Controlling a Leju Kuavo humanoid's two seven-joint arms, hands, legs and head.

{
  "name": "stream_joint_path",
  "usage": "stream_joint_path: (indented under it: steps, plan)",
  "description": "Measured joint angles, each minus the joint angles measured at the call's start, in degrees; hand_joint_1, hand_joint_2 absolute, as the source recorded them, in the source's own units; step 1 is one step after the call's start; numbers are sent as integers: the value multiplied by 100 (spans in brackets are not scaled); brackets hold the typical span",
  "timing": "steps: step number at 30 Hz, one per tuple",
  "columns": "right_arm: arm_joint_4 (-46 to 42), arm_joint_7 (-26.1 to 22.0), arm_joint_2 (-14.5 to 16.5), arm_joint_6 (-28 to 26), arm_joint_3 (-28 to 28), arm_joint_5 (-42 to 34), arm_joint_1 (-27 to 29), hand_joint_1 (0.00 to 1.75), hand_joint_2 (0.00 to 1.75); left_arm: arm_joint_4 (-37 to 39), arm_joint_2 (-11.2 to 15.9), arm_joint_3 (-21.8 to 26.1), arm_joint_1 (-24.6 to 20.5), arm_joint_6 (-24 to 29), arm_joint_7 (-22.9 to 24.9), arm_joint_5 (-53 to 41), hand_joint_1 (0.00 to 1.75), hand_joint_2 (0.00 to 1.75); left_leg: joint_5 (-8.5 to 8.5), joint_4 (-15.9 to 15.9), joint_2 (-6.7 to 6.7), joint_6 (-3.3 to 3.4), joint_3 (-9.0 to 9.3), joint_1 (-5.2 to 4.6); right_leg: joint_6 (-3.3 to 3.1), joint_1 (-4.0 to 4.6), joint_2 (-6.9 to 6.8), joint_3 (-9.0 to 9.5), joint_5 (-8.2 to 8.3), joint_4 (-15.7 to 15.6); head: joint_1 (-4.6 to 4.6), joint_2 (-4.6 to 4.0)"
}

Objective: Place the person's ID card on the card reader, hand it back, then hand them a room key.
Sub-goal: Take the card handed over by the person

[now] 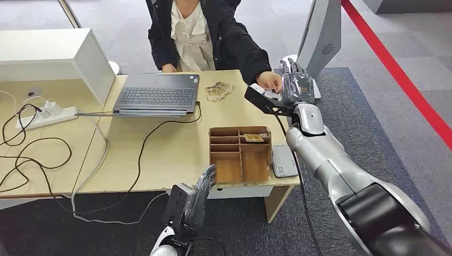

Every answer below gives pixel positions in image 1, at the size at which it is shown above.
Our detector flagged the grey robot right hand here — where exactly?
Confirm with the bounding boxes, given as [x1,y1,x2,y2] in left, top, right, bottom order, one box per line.
[280,57,316,107]

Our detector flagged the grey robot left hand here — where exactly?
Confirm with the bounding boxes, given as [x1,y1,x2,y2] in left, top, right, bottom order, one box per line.
[186,164,217,231]

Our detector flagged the person's left hand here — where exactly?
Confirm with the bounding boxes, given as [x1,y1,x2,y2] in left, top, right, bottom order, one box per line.
[256,71,283,94]

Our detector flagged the wooden compartment organizer box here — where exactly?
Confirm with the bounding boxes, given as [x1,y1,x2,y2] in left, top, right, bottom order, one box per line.
[208,126,273,185]

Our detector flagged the person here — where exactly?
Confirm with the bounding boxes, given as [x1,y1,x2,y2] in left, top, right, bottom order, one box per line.
[145,0,283,94]

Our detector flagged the white card reader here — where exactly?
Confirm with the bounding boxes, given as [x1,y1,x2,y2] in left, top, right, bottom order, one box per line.
[271,144,300,179]

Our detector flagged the dark grey laptop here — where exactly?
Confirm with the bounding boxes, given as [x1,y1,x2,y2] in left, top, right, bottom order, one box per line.
[112,73,200,118]

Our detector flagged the grey flat laptop stand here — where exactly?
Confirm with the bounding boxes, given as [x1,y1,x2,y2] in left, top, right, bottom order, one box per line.
[75,108,188,118]

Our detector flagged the light wooden desk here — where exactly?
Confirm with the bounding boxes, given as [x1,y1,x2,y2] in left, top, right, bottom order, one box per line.
[0,76,121,201]
[72,69,301,224]

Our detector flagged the white round base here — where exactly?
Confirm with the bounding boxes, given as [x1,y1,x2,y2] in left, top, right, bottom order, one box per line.
[107,60,122,76]

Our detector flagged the silver kiosk stand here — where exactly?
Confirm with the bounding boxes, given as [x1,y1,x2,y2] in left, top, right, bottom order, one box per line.
[281,0,343,101]

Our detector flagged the dark blue carpet mat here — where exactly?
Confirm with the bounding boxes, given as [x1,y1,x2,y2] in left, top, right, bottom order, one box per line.
[0,67,452,256]

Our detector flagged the red barrier band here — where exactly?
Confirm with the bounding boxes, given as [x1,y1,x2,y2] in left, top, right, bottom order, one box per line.
[341,0,452,151]

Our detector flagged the grey metal pole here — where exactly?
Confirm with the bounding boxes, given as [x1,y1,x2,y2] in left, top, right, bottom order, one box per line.
[57,0,83,29]

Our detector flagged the white desk riser box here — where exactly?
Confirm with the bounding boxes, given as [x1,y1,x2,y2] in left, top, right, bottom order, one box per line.
[0,28,117,105]

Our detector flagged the white power strip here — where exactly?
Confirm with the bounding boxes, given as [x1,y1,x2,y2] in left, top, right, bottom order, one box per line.
[15,106,78,131]

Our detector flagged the grey low platform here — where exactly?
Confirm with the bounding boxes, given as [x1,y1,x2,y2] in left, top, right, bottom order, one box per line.
[364,0,452,15]

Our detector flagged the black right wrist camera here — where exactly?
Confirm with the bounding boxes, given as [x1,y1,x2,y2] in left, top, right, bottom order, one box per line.
[244,84,294,117]

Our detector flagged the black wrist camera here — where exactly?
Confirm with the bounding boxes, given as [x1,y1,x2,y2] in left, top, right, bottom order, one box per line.
[164,183,195,230]
[244,84,294,117]

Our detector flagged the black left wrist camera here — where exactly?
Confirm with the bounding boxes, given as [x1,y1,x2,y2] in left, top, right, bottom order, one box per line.
[164,183,195,230]

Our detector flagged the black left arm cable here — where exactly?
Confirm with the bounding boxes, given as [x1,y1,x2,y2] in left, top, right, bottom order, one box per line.
[185,236,227,256]

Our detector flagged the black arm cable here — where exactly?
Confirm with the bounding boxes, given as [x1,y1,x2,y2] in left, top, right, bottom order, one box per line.
[185,236,227,256]
[273,114,324,256]

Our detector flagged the black laptop power cable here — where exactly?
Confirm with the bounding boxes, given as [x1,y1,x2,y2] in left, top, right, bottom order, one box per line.
[72,101,203,215]

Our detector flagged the grey cable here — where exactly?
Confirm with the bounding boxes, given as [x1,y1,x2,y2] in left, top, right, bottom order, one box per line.
[70,122,168,226]

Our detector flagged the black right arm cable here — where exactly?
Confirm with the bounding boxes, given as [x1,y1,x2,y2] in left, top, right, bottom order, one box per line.
[273,114,324,256]

